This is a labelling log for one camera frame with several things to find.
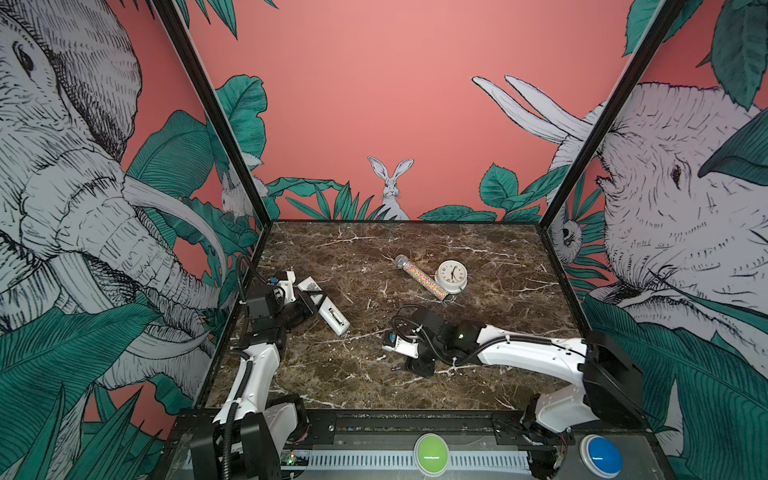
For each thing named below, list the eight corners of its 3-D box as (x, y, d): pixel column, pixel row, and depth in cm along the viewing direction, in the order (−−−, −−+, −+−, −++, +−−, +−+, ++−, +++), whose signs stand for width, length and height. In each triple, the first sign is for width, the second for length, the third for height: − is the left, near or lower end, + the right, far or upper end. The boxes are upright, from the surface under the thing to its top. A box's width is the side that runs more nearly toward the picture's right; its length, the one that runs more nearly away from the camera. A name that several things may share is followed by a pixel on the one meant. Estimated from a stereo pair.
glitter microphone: (393, 266, 110) (393, 259, 106) (400, 260, 111) (401, 252, 108) (442, 302, 100) (444, 295, 97) (449, 295, 102) (451, 288, 98)
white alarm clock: (436, 294, 102) (438, 286, 98) (433, 268, 109) (435, 260, 105) (466, 294, 102) (469, 286, 98) (461, 268, 109) (464, 260, 105)
